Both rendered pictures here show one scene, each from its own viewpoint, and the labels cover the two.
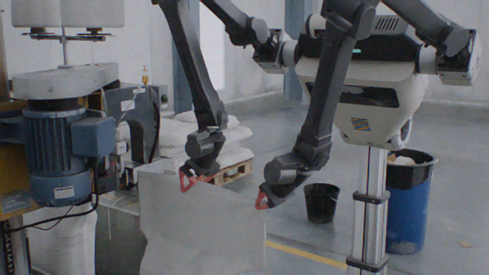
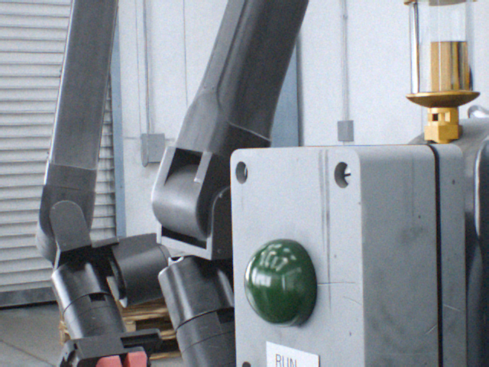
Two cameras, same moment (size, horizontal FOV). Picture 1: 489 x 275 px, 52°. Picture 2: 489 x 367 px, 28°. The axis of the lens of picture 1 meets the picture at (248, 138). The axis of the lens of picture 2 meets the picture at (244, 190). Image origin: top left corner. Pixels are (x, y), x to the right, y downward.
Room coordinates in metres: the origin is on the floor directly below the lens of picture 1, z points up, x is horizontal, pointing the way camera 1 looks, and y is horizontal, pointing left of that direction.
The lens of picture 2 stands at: (2.10, 0.42, 1.33)
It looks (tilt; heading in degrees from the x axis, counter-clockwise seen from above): 3 degrees down; 202
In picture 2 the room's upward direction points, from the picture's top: 2 degrees counter-clockwise
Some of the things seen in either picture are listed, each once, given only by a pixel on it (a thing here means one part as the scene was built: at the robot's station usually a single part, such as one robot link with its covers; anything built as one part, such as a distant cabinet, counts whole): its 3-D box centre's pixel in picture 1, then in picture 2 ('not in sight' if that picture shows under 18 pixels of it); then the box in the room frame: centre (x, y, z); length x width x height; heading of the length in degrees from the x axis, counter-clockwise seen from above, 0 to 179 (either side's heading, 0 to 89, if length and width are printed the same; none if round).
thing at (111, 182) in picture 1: (102, 182); not in sight; (1.55, 0.47, 1.04); 0.08 x 0.06 x 0.05; 145
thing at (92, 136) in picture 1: (94, 141); not in sight; (1.24, 0.39, 1.25); 0.10 x 0.08 x 0.12; 170
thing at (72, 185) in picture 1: (58, 154); not in sight; (1.26, 0.49, 1.21); 0.15 x 0.15 x 0.25
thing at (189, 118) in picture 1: (205, 121); not in sight; (5.16, 0.45, 0.56); 0.67 x 0.43 x 0.15; 55
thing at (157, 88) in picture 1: (156, 97); (343, 275); (1.77, 0.33, 1.29); 0.08 x 0.05 x 0.09; 55
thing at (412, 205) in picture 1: (397, 199); not in sight; (3.37, -1.06, 0.32); 0.51 x 0.48 x 0.65; 145
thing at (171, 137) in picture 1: (182, 134); not in sight; (4.51, 0.61, 0.56); 0.66 x 0.42 x 0.15; 145
